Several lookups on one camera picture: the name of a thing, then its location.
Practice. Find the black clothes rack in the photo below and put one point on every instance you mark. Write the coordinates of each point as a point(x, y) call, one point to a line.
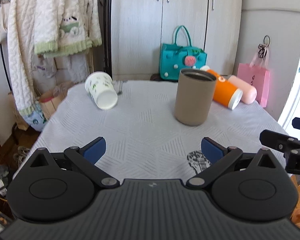
point(106, 4)

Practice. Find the beige tumbler cup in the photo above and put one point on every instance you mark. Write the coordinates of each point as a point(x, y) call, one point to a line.
point(194, 96)

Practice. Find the pink tumbler cup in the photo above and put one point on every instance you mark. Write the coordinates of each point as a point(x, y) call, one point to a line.
point(249, 91)

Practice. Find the white fleece robe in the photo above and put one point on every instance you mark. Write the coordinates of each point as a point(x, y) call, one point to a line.
point(20, 44)

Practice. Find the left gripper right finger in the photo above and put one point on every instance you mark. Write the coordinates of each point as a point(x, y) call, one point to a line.
point(211, 162)

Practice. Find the white patterned tablecloth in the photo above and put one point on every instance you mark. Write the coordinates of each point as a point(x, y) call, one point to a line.
point(143, 139)

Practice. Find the white fleece jacket green trim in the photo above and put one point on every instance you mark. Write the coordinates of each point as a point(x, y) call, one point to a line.
point(66, 27)

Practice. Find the orange paper cup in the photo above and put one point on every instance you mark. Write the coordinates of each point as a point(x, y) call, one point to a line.
point(225, 93)

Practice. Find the grey three-door wardrobe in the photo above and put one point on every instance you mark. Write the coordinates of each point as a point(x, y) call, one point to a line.
point(139, 28)

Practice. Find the teal felt handbag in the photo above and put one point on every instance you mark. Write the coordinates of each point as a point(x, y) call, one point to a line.
point(174, 58)

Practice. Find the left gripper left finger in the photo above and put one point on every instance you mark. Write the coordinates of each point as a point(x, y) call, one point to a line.
point(85, 159)

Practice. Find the white floral paper cup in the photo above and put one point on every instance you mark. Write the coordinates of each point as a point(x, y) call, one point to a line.
point(99, 85)

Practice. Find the pink paper gift bag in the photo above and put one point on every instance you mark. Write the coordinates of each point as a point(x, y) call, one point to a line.
point(257, 74)

